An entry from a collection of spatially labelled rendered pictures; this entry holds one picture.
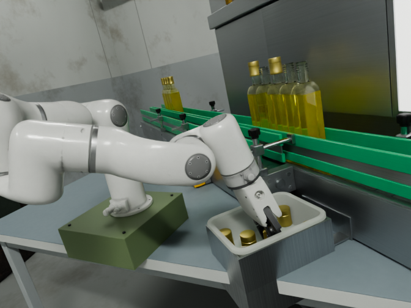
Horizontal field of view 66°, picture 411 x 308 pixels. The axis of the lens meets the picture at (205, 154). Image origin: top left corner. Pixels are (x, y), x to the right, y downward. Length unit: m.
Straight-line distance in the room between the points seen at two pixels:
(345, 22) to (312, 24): 0.12
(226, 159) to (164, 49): 4.15
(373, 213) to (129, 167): 0.47
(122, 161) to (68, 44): 4.24
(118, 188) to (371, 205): 0.61
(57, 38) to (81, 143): 4.14
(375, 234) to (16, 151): 0.67
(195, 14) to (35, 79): 2.10
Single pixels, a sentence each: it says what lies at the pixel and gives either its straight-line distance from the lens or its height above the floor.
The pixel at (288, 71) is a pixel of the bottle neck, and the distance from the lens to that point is 0.87.
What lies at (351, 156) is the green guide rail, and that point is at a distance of 0.72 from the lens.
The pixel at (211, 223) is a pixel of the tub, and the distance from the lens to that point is 0.73.
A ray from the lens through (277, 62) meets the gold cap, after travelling 0.92.
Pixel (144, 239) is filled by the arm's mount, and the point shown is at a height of 0.80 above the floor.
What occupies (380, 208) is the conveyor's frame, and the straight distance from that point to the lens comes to 0.69.
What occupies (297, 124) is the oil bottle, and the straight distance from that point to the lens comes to 0.85.
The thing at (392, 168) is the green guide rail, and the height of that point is 0.94.
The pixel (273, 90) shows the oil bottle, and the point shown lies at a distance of 0.91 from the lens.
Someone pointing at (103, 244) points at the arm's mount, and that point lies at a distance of 0.86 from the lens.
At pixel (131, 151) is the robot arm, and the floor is 1.08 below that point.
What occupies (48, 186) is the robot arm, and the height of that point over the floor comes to 1.05.
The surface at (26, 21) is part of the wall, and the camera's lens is 4.50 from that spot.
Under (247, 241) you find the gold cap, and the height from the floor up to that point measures 0.80.
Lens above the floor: 1.18
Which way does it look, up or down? 15 degrees down
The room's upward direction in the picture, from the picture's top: 13 degrees counter-clockwise
